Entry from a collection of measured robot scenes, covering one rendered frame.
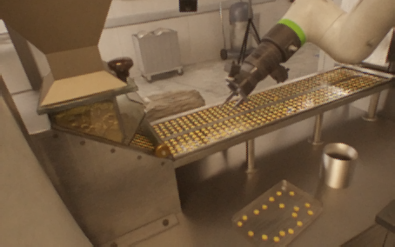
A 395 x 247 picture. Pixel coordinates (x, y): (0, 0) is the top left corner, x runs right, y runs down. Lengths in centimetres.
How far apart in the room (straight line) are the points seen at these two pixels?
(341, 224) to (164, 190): 41
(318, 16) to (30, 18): 61
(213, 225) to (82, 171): 33
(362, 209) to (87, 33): 72
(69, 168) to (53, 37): 24
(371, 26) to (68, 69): 63
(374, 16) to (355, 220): 45
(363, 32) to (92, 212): 71
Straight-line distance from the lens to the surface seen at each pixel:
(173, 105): 86
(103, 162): 57
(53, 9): 50
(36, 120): 58
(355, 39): 73
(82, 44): 54
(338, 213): 75
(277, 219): 70
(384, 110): 119
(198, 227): 69
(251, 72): 68
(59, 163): 56
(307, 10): 76
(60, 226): 18
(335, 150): 84
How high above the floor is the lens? 133
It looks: 27 degrees down
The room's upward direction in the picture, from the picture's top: 6 degrees counter-clockwise
